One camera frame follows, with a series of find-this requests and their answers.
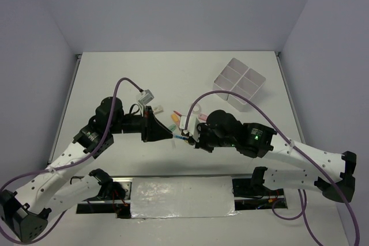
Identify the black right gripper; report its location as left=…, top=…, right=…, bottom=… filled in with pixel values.
left=187, top=122, right=235, bottom=152

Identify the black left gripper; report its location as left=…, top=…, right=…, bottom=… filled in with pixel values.
left=110, top=105, right=173, bottom=142

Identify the blue gel pen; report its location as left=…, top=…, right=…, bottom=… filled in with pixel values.
left=173, top=134, right=189, bottom=141

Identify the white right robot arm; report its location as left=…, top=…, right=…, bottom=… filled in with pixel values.
left=181, top=110, right=356, bottom=203

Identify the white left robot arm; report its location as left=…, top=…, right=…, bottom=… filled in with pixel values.
left=1, top=97, right=174, bottom=245

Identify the white staples box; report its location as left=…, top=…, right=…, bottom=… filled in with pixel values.
left=152, top=105, right=164, bottom=115

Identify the yellow pink highlighter marker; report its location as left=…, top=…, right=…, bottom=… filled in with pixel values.
left=171, top=113, right=180, bottom=123

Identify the pink correction tape dispenser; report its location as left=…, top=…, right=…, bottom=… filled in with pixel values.
left=198, top=114, right=208, bottom=121

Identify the clear adhesive tape roll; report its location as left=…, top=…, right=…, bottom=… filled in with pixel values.
left=191, top=104, right=201, bottom=115

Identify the silver foil covered panel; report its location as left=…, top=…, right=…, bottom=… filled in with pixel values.
left=130, top=176, right=236, bottom=219

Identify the white right storage container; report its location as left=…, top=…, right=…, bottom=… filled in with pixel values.
left=231, top=68, right=266, bottom=100

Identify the white storage container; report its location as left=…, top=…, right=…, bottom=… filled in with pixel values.
left=212, top=58, right=250, bottom=91
left=231, top=68, right=266, bottom=100

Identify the white left storage container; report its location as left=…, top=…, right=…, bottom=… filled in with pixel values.
left=212, top=58, right=250, bottom=91

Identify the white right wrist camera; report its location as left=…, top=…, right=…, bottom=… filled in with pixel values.
left=179, top=115, right=200, bottom=137

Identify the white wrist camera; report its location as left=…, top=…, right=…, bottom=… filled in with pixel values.
left=136, top=89, right=154, bottom=106
left=179, top=115, right=200, bottom=137

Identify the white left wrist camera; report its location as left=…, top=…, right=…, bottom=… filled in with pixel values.
left=136, top=89, right=154, bottom=106

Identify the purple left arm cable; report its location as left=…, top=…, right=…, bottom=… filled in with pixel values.
left=0, top=77, right=145, bottom=244

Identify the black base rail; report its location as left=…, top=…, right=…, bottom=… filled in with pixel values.
left=76, top=176, right=288, bottom=219

